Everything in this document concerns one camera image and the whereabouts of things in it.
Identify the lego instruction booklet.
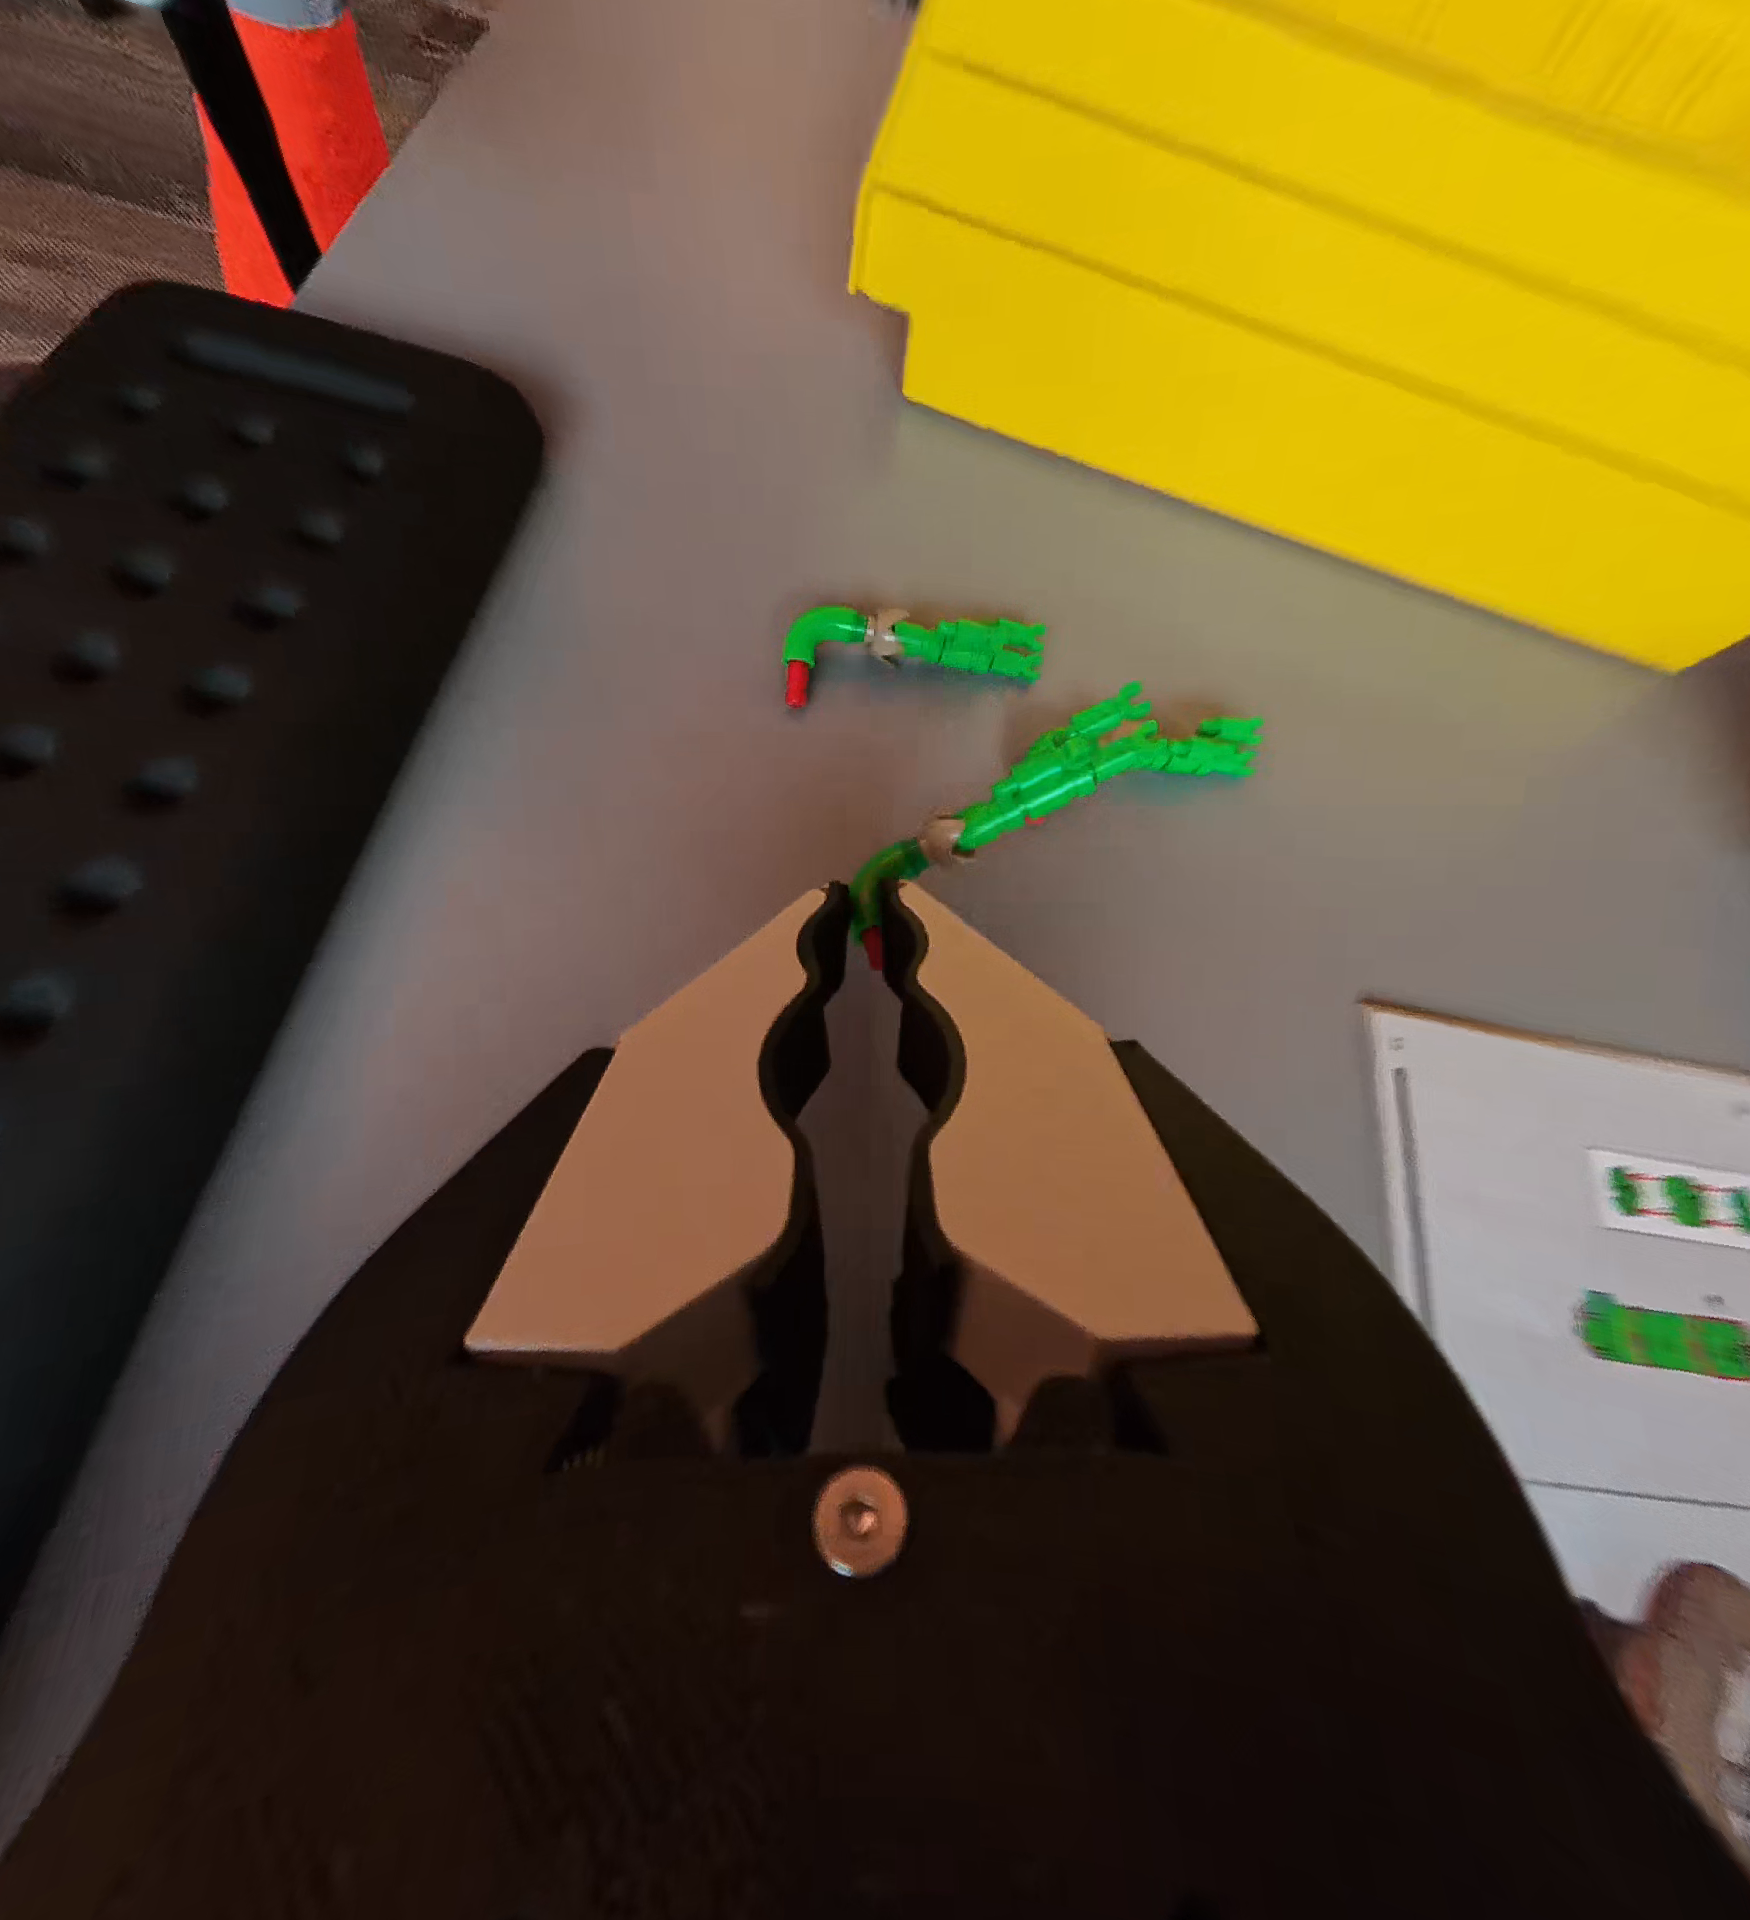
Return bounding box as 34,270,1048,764
1360,1003,1750,1920

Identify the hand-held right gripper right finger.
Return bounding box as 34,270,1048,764
876,882,1262,1455

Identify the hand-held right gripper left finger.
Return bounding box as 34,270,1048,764
465,886,852,1455

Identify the orange padded post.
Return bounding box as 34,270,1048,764
161,0,393,309

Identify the yellow plastic bin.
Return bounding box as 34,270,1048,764
849,0,1750,671

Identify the green lego bamboo sprig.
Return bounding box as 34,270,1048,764
849,682,1265,969
780,604,1048,713

